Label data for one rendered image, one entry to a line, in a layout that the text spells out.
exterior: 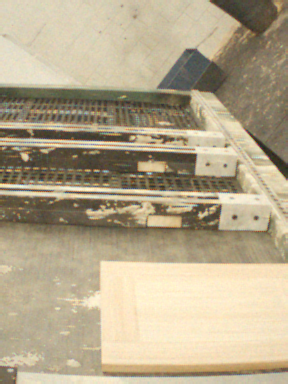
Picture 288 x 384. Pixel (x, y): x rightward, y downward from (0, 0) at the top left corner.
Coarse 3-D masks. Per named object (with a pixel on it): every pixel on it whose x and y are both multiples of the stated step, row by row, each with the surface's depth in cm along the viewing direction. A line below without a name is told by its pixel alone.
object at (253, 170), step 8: (200, 96) 237; (208, 104) 222; (208, 112) 210; (216, 120) 199; (224, 128) 189; (224, 136) 181; (232, 136) 180; (232, 144) 171; (240, 152) 164; (248, 160) 158; (248, 168) 151; (256, 168) 152; (256, 176) 145; (264, 184) 141; (264, 192) 135; (272, 192) 135; (272, 200) 130; (280, 208) 127; (280, 216) 122
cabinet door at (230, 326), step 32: (128, 288) 96; (160, 288) 97; (192, 288) 98; (224, 288) 99; (256, 288) 99; (128, 320) 87; (160, 320) 88; (192, 320) 88; (224, 320) 89; (256, 320) 89; (128, 352) 79; (160, 352) 79; (192, 352) 80; (224, 352) 80; (256, 352) 80
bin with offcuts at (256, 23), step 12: (216, 0) 489; (228, 0) 485; (240, 0) 483; (252, 0) 484; (264, 0) 490; (228, 12) 500; (240, 12) 493; (252, 12) 490; (264, 12) 491; (276, 12) 496; (252, 24) 501; (264, 24) 497
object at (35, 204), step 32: (0, 192) 118; (32, 192) 119; (64, 192) 122; (96, 192) 123; (128, 192) 124; (160, 192) 125; (192, 192) 127; (96, 224) 122; (128, 224) 123; (192, 224) 124; (224, 224) 124; (256, 224) 125
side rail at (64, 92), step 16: (0, 96) 234; (16, 96) 235; (32, 96) 236; (48, 96) 236; (64, 96) 237; (80, 96) 238; (96, 96) 238; (112, 96) 239; (128, 96) 239; (144, 96) 240; (160, 96) 241; (176, 96) 241
